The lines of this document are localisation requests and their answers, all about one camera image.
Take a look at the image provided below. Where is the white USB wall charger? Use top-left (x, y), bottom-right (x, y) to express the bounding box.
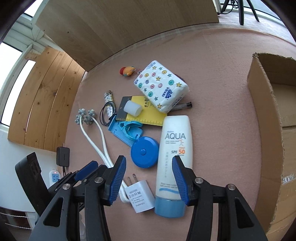
top-left (125, 174), bottom-right (155, 213)

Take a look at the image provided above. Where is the blue round tape measure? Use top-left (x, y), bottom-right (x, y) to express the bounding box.
top-left (130, 137), bottom-right (159, 169)

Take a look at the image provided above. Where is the white blue sunscreen tube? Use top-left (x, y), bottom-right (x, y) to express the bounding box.
top-left (154, 115), bottom-right (193, 218)

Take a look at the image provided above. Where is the light blue plastic holder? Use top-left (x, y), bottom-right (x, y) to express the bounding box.
top-left (108, 116), bottom-right (144, 147)

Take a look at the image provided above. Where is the white grey roller massager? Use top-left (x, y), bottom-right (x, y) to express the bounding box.
top-left (74, 108), bottom-right (130, 204)

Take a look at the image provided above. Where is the black hair tie loop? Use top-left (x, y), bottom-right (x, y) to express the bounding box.
top-left (99, 101), bottom-right (117, 127)

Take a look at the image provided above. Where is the white cylindrical cap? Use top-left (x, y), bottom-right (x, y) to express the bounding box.
top-left (123, 100), bottom-right (142, 117)

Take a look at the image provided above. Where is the yellow black ruler card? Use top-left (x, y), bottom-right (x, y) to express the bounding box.
top-left (116, 96), bottom-right (167, 126)

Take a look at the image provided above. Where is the dark pen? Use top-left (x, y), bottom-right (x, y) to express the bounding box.
top-left (171, 101), bottom-right (193, 111)

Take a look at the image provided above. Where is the patterned lighter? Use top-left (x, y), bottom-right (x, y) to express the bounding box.
top-left (104, 90), bottom-right (116, 120)

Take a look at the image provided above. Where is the patterned tissue pack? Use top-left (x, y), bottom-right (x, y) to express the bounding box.
top-left (133, 60), bottom-right (190, 113)

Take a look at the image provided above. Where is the orange red toy keychain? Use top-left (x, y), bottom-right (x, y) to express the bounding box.
top-left (119, 66), bottom-right (141, 77)

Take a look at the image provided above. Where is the white power strip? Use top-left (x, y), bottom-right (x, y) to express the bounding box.
top-left (49, 169), bottom-right (61, 187)

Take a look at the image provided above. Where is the black power adapter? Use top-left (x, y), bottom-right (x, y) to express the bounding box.
top-left (56, 147), bottom-right (70, 167)

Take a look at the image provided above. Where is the knotty pine wood panel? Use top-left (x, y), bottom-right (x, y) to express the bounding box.
top-left (8, 47), bottom-right (85, 152)

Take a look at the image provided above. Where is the cardboard box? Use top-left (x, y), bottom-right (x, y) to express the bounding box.
top-left (247, 53), bottom-right (295, 240)

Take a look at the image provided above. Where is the light wooden headboard panel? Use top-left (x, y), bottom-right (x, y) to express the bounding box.
top-left (36, 1), bottom-right (219, 71)

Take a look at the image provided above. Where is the black tripod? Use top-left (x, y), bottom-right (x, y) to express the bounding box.
top-left (219, 0), bottom-right (259, 26)

